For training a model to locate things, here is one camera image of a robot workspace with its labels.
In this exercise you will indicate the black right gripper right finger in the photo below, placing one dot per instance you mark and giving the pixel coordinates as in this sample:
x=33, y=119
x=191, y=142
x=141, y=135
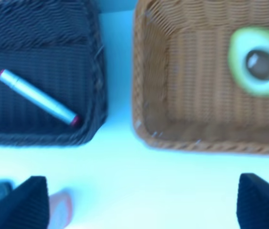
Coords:
x=253, y=202

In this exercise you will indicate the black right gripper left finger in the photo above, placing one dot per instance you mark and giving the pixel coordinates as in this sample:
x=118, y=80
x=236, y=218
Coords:
x=27, y=206

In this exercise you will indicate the silver marker pen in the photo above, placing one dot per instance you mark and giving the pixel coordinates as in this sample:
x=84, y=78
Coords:
x=39, y=98

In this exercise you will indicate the half avocado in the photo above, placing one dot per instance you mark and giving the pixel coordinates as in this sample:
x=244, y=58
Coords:
x=248, y=59

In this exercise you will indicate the pink squeeze bottle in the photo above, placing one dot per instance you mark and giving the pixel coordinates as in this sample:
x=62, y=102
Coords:
x=61, y=209

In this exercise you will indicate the orange wicker basket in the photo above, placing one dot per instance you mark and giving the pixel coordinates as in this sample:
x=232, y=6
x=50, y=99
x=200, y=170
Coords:
x=184, y=97

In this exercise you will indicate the dark brown wicker basket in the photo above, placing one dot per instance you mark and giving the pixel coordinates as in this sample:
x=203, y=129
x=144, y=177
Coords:
x=56, y=46

